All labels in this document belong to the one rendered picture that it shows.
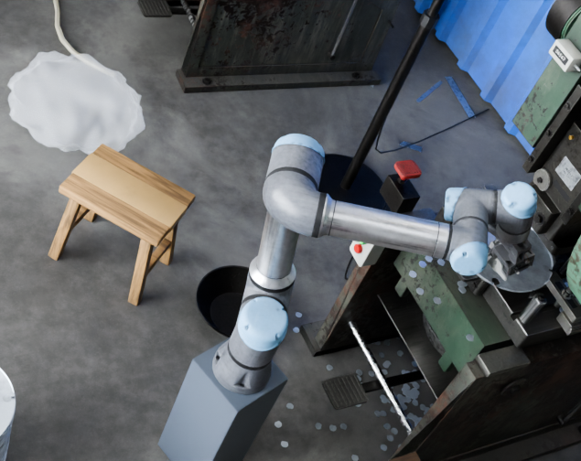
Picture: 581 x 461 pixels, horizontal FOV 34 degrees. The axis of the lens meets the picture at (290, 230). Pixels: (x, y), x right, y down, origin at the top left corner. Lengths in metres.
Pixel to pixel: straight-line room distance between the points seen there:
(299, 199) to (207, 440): 0.85
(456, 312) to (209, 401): 0.69
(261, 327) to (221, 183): 1.31
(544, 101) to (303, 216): 0.74
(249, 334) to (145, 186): 0.83
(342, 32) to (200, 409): 1.95
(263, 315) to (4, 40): 1.94
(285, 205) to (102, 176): 1.06
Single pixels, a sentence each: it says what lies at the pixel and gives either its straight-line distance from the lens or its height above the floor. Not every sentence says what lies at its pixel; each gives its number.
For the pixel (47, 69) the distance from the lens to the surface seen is 3.47.
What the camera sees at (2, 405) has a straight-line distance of 2.46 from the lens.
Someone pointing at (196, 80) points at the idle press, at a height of 0.03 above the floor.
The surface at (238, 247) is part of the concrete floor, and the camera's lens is 3.27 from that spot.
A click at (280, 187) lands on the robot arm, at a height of 1.07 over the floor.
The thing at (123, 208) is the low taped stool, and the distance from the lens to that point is 2.83.
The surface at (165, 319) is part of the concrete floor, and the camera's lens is 3.02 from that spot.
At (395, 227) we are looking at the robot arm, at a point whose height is 1.10.
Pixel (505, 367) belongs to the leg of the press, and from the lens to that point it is 2.49.
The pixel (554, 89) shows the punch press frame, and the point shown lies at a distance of 2.36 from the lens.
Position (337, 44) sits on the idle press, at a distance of 3.97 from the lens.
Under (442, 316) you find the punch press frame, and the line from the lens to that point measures 2.61.
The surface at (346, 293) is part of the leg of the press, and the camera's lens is 2.88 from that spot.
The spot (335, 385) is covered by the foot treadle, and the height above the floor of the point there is 0.16.
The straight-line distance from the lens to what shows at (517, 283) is 2.49.
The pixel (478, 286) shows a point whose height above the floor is 0.68.
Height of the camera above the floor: 2.41
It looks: 45 degrees down
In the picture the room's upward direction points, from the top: 25 degrees clockwise
